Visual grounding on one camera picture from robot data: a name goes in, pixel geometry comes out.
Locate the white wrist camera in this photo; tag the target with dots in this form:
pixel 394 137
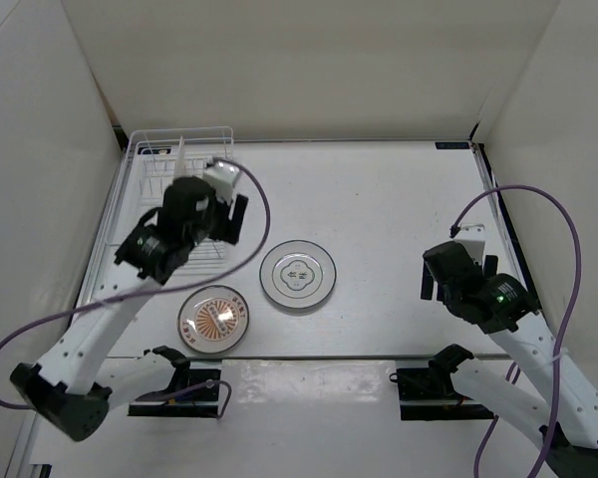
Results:
pixel 222 177
pixel 472 238

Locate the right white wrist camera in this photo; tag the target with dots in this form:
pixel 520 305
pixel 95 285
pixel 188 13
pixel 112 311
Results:
pixel 472 238

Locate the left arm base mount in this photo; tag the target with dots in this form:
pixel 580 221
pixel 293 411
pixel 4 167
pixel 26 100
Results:
pixel 196 390

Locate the white plate orange pattern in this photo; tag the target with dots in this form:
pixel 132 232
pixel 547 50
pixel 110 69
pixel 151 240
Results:
pixel 213 320

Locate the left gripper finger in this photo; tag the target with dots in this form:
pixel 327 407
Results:
pixel 226 230
pixel 238 213

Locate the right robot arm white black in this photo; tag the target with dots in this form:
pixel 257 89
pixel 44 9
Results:
pixel 561 418

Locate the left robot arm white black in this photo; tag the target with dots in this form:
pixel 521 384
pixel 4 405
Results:
pixel 68 385

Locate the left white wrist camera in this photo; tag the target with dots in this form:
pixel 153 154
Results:
pixel 222 177

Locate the white plate green rim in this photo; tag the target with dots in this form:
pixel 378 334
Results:
pixel 298 275

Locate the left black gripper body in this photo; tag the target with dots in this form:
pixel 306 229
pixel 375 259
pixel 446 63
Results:
pixel 199 229

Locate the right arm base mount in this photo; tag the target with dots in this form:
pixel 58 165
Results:
pixel 425 393

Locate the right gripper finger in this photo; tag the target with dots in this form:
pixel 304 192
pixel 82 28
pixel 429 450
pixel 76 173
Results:
pixel 428 285
pixel 489 265

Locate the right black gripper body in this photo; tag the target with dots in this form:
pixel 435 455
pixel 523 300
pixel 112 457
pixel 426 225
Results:
pixel 480 269

